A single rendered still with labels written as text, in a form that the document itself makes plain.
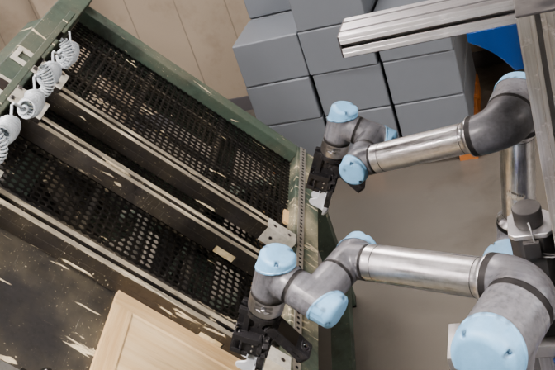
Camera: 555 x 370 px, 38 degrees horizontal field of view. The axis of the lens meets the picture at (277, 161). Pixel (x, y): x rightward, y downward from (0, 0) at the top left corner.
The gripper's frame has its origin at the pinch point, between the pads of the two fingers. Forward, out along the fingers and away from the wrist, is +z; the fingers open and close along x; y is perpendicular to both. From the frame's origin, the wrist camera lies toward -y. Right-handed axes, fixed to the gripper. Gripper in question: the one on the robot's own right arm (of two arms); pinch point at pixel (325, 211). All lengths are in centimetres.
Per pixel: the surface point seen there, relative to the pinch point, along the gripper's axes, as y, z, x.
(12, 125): 87, -15, 20
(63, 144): 85, 8, -9
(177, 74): 78, 29, -105
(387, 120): -19, 99, -239
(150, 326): 38, 28, 36
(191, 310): 29.7, 27.2, 26.4
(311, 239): 3, 55, -54
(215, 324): 22.4, 30.8, 25.2
